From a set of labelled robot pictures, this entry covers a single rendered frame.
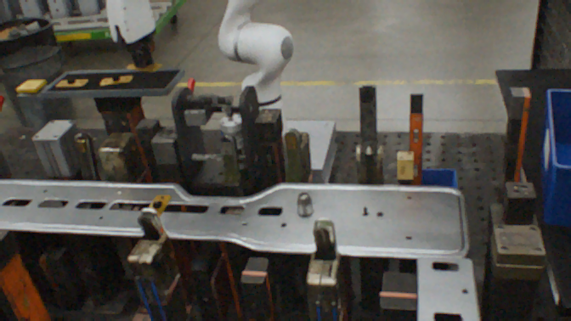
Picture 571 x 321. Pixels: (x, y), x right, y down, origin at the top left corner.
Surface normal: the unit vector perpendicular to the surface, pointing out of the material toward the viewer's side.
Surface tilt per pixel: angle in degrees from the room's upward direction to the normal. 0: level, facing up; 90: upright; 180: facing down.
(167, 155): 90
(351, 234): 0
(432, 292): 0
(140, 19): 94
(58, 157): 90
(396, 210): 0
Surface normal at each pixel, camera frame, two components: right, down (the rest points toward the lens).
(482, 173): -0.11, -0.84
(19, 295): 0.97, 0.01
